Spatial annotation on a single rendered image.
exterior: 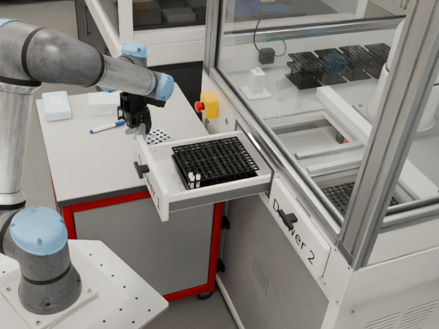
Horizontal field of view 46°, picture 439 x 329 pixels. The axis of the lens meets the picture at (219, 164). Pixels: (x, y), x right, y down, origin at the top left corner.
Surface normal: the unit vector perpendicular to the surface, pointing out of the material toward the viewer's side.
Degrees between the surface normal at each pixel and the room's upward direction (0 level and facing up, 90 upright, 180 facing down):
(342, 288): 90
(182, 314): 0
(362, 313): 90
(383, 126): 90
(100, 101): 0
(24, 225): 6
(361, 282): 90
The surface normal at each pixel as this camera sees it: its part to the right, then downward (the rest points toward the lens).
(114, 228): 0.36, 0.59
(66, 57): 0.52, 0.09
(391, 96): -0.93, 0.17
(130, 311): 0.07, -0.79
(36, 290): -0.11, 0.28
